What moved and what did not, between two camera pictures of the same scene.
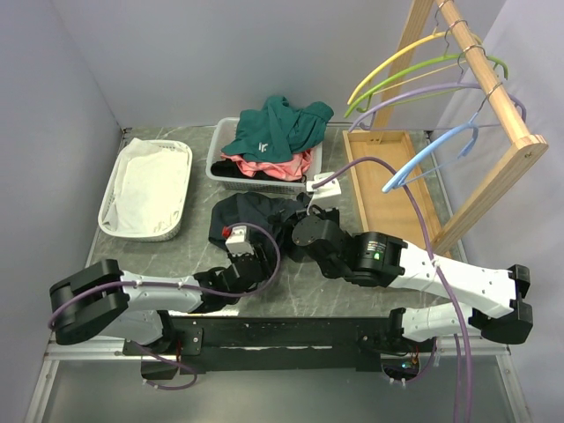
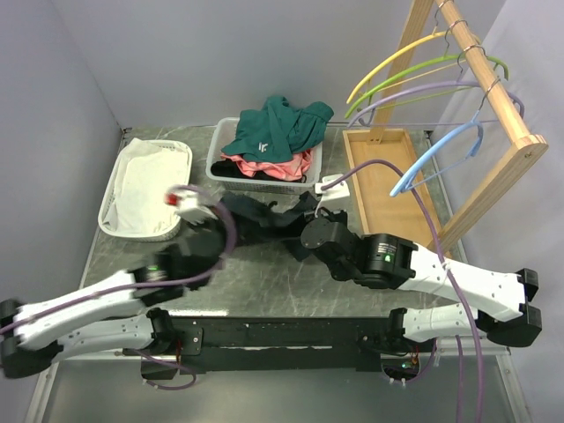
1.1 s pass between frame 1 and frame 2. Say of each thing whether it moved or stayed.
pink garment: stayed
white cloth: stayed
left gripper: moved
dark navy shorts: moved
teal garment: stayed
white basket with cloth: stayed
